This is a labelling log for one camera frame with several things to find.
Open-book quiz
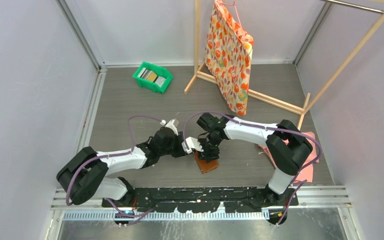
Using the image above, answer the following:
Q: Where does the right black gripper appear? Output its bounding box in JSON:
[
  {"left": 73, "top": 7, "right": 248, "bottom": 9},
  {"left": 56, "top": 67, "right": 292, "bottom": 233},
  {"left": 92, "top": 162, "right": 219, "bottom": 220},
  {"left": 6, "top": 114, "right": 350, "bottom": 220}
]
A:
[{"left": 193, "top": 133, "right": 223, "bottom": 163}]

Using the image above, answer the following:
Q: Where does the brown leather card holder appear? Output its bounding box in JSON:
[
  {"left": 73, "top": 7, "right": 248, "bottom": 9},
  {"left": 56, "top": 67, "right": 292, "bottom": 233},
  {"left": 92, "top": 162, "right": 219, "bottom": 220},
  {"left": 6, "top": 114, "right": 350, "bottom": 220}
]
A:
[{"left": 193, "top": 152, "right": 219, "bottom": 174}]

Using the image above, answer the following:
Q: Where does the gold credit card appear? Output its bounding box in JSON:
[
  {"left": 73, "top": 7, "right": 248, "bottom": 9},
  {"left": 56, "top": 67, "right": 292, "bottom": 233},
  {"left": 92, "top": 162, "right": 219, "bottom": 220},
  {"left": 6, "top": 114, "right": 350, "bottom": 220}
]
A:
[{"left": 144, "top": 70, "right": 158, "bottom": 83}]

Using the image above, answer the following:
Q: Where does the green plastic bin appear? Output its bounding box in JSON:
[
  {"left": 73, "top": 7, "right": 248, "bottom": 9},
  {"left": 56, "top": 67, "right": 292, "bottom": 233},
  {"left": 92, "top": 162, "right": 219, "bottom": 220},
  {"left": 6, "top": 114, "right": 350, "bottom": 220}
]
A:
[{"left": 132, "top": 61, "right": 173, "bottom": 94}]

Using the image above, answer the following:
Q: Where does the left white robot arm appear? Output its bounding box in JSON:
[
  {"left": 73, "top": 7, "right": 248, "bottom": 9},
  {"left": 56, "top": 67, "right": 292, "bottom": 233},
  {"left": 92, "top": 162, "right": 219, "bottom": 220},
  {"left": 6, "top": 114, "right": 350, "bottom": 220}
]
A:
[{"left": 56, "top": 126, "right": 193, "bottom": 207}]

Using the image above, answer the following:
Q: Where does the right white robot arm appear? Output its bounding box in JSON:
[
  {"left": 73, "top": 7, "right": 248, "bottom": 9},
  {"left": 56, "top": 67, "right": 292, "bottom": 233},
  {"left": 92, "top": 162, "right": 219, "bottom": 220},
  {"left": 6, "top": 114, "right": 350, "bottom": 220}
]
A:
[{"left": 197, "top": 112, "right": 314, "bottom": 205}]

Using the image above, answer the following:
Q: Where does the silver card in bin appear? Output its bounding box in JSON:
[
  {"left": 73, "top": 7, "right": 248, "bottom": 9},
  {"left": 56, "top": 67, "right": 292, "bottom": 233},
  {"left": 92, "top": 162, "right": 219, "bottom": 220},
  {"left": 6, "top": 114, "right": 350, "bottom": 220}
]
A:
[{"left": 154, "top": 76, "right": 166, "bottom": 88}]

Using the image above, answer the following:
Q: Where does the floral fabric bag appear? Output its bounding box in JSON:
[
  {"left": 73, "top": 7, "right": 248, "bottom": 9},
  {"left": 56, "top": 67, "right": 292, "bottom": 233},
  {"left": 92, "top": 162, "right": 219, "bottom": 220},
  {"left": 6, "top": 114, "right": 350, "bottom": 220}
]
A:
[{"left": 204, "top": 0, "right": 254, "bottom": 116}]

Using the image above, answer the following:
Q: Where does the pink hanger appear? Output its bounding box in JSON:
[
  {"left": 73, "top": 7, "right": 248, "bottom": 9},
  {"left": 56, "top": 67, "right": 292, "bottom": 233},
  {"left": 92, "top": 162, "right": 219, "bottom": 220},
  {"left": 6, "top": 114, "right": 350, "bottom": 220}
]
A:
[{"left": 215, "top": 0, "right": 246, "bottom": 33}]

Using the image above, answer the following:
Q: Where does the wooden clothes rack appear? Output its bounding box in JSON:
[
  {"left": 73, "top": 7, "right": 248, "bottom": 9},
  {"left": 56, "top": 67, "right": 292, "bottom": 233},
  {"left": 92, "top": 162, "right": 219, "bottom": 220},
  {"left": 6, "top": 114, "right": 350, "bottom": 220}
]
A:
[{"left": 183, "top": 0, "right": 384, "bottom": 131}]

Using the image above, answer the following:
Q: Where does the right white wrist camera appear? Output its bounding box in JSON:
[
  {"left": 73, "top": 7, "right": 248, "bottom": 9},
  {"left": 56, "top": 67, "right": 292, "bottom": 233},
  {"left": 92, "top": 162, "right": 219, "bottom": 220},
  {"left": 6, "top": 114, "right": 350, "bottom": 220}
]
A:
[{"left": 181, "top": 137, "right": 204, "bottom": 155}]

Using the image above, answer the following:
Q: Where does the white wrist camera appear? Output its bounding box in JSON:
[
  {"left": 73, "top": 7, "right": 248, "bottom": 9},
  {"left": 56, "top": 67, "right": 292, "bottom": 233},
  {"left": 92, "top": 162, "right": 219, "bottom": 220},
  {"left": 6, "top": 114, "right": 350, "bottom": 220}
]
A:
[
  {"left": 164, "top": 118, "right": 179, "bottom": 136},
  {"left": 181, "top": 137, "right": 204, "bottom": 155}
]

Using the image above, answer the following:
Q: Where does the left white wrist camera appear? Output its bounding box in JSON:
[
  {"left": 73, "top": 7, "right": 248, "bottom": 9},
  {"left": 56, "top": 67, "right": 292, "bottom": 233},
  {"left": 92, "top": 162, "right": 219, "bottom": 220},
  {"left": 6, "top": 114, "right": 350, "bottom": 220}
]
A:
[{"left": 164, "top": 118, "right": 179, "bottom": 136}]

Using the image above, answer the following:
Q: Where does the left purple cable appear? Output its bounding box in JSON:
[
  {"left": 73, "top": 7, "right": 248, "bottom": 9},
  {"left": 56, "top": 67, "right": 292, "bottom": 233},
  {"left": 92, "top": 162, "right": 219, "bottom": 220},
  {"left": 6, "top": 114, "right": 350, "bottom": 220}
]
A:
[{"left": 65, "top": 115, "right": 166, "bottom": 207}]

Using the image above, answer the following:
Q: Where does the purple cable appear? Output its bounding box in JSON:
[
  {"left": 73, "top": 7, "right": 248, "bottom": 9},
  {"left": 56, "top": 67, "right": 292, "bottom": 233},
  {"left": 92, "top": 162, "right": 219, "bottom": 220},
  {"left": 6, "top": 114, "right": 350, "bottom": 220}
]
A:
[
  {"left": 182, "top": 111, "right": 323, "bottom": 226},
  {"left": 65, "top": 115, "right": 166, "bottom": 207}
]

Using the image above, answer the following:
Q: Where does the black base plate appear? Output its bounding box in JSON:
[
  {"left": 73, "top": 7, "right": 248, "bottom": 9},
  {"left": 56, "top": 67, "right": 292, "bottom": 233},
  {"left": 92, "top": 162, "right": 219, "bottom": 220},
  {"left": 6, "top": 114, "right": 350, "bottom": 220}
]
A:
[{"left": 112, "top": 186, "right": 299, "bottom": 213}]

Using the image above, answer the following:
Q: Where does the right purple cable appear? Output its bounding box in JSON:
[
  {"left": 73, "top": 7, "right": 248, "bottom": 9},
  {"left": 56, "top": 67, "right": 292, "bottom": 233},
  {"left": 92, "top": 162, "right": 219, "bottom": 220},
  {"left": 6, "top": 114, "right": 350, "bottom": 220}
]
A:
[{"left": 182, "top": 111, "right": 323, "bottom": 226}]

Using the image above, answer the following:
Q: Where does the aluminium frame rail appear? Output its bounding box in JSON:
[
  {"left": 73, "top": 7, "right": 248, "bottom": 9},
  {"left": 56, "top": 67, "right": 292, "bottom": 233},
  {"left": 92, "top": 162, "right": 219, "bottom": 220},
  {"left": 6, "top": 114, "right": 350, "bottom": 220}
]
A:
[{"left": 51, "top": 185, "right": 352, "bottom": 222}]

